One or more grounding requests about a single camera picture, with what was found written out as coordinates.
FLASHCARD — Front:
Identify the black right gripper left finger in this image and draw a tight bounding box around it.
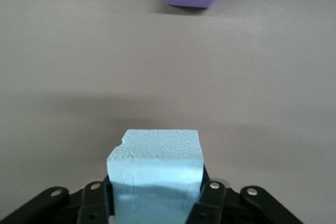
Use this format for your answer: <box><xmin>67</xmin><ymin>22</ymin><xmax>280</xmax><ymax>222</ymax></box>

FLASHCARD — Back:
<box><xmin>0</xmin><ymin>174</ymin><xmax>116</xmax><ymax>224</ymax></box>

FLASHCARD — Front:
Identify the light blue foam block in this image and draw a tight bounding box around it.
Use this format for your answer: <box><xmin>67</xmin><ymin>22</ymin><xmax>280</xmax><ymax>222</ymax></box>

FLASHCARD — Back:
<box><xmin>106</xmin><ymin>129</ymin><xmax>206</xmax><ymax>224</ymax></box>

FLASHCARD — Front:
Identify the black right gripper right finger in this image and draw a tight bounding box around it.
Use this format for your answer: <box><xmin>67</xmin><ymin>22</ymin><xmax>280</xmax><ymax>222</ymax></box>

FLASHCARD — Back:
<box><xmin>183</xmin><ymin>165</ymin><xmax>305</xmax><ymax>224</ymax></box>

